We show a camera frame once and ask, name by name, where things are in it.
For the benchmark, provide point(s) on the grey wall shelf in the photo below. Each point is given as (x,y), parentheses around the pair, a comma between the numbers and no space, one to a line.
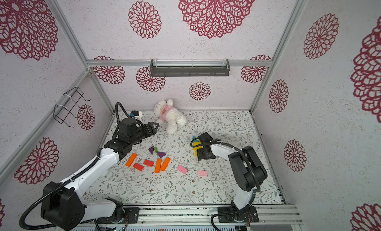
(189,68)

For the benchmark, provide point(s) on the black wire wall rack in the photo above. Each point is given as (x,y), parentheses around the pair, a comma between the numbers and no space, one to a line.
(63,110)

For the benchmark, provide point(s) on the right red block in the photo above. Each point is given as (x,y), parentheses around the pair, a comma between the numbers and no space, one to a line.
(149,163)

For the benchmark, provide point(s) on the light pink block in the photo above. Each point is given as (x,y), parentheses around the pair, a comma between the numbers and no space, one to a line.
(202,173)

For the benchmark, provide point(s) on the white teddy bear pink shirt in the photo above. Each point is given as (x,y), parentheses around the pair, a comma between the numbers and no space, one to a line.
(165,112)

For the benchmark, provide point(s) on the middle orange long block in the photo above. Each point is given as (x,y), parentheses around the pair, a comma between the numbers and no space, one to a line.
(158,166)

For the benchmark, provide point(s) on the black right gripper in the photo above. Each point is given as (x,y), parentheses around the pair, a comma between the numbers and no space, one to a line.
(201,146)

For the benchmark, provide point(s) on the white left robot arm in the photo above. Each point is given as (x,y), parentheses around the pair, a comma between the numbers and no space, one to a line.
(61,205)

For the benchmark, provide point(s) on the left red block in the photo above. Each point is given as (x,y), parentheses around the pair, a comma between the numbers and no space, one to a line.
(138,166)

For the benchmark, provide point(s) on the left orange long block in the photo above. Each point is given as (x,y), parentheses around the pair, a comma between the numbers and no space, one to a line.
(131,160)

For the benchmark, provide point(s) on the purple triangle block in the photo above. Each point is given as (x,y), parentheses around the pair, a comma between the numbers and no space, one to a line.
(161,154)
(151,150)

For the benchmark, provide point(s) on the magenta pink block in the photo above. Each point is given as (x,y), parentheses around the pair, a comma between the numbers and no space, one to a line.
(182,169)

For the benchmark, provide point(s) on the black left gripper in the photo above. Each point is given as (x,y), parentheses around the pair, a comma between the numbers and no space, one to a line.
(149,128)

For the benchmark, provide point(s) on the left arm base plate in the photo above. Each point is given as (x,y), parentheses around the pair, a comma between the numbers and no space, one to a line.
(127,215)

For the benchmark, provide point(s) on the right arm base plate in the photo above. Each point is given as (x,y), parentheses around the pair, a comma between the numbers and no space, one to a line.
(231,215)

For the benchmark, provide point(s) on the orange long block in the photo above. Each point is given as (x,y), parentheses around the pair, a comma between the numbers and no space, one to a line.
(165,164)
(158,166)
(131,160)

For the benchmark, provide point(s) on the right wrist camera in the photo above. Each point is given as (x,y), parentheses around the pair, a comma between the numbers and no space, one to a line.
(205,137)

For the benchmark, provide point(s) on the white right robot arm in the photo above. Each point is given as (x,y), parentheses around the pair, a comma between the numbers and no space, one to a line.
(249,173)

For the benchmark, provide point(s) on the right orange long block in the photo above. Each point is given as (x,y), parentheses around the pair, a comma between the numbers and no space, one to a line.
(165,164)

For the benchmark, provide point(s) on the red block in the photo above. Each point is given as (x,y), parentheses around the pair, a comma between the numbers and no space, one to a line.
(149,163)
(138,166)

